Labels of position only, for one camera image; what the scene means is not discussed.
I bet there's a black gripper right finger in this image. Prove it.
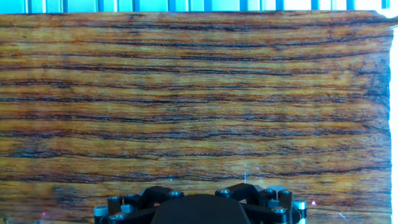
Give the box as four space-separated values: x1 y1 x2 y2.
214 182 308 224

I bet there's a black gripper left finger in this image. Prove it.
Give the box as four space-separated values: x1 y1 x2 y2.
94 185 185 224

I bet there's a wood grain table mat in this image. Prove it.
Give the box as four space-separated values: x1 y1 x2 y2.
0 10 393 224

